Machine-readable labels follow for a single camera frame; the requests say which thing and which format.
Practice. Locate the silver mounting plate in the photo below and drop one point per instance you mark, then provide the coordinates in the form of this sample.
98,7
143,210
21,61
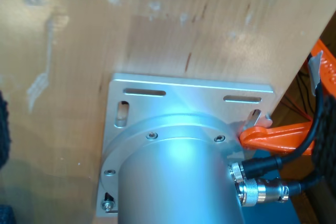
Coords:
183,95

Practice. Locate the orange clamp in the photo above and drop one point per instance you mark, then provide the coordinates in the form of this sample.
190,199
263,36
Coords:
275,136

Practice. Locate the grey tape piece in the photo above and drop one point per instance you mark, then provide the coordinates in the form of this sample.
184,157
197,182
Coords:
315,72

